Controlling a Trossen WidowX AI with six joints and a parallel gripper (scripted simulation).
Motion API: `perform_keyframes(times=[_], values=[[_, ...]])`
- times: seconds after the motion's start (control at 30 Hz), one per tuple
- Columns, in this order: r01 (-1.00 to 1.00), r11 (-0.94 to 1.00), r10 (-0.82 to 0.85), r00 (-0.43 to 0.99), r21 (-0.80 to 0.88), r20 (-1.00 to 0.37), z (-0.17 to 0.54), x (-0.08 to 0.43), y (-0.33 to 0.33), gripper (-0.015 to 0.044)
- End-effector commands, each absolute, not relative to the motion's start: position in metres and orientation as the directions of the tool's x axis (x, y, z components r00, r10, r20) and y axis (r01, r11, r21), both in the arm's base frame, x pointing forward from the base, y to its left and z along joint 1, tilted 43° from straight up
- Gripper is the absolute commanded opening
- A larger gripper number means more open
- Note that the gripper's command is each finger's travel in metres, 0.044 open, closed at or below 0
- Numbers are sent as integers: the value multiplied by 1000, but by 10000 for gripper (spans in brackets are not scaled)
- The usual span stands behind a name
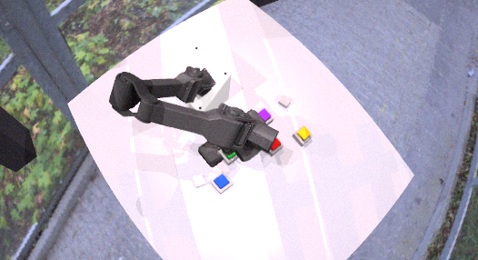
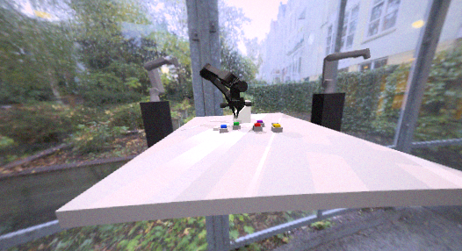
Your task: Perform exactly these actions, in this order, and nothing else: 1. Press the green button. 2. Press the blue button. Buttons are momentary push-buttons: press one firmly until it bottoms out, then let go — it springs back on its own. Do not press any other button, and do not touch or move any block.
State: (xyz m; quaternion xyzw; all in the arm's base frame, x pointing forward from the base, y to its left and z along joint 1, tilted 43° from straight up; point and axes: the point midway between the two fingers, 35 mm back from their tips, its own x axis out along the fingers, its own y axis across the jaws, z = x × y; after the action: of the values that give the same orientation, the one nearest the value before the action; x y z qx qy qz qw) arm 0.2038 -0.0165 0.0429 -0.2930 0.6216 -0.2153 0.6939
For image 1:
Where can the blue button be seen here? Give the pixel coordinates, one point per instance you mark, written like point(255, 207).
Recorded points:
point(221, 183)

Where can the green button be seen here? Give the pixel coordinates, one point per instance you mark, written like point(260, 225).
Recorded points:
point(228, 159)

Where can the red button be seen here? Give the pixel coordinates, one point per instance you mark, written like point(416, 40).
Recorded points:
point(277, 145)

